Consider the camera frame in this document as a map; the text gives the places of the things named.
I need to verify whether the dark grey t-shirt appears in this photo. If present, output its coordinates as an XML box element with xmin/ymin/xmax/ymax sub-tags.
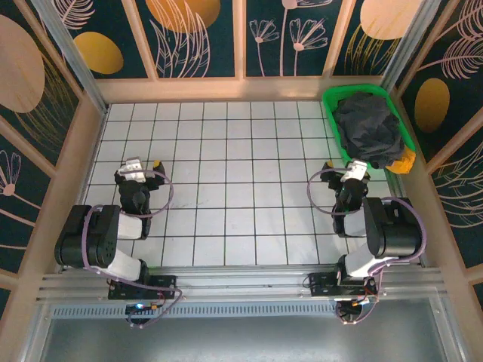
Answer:
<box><xmin>334</xmin><ymin>92</ymin><xmax>405</xmax><ymax>170</ymax></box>

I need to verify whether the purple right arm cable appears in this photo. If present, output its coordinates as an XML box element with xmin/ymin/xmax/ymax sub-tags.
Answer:
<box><xmin>306</xmin><ymin>168</ymin><xmax>428</xmax><ymax>326</ymax></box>

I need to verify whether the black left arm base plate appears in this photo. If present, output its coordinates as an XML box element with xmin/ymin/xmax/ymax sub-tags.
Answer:
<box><xmin>107</xmin><ymin>274</ymin><xmax>179</xmax><ymax>301</ymax></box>

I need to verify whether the green plastic basket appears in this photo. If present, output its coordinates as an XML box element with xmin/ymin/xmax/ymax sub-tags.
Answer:
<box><xmin>321</xmin><ymin>84</ymin><xmax>417</xmax><ymax>171</ymax></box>

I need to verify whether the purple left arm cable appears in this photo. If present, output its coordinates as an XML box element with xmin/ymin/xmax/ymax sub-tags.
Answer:
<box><xmin>81</xmin><ymin>168</ymin><xmax>185</xmax><ymax>329</ymax></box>

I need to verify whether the sheet metal tray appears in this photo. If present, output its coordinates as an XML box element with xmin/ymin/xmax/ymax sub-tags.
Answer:
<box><xmin>22</xmin><ymin>297</ymin><xmax>469</xmax><ymax>362</ymax></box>

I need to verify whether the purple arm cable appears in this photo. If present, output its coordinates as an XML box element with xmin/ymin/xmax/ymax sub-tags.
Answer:
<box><xmin>306</xmin><ymin>168</ymin><xmax>428</xmax><ymax>326</ymax></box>
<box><xmin>81</xmin><ymin>168</ymin><xmax>185</xmax><ymax>329</ymax></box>

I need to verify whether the aluminium corner post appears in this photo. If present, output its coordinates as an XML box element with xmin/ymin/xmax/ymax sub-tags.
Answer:
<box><xmin>30</xmin><ymin>0</ymin><xmax>111</xmax><ymax>115</ymax></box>
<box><xmin>380</xmin><ymin>0</ymin><xmax>435</xmax><ymax>91</ymax></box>

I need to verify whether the perforated metal strip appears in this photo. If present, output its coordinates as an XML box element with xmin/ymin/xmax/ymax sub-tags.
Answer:
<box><xmin>48</xmin><ymin>302</ymin><xmax>340</xmax><ymax>320</ymax></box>

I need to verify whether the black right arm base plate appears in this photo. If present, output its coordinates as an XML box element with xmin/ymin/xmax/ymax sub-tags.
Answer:
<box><xmin>303</xmin><ymin>271</ymin><xmax>379</xmax><ymax>302</ymax></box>

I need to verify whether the yellow t-shirt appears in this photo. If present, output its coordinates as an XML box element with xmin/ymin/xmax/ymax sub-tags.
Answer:
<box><xmin>386</xmin><ymin>149</ymin><xmax>417</xmax><ymax>176</ymax></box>

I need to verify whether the aluminium mounting rail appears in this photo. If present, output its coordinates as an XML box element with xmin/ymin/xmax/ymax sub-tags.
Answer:
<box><xmin>35</xmin><ymin>265</ymin><xmax>449</xmax><ymax>303</ymax></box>

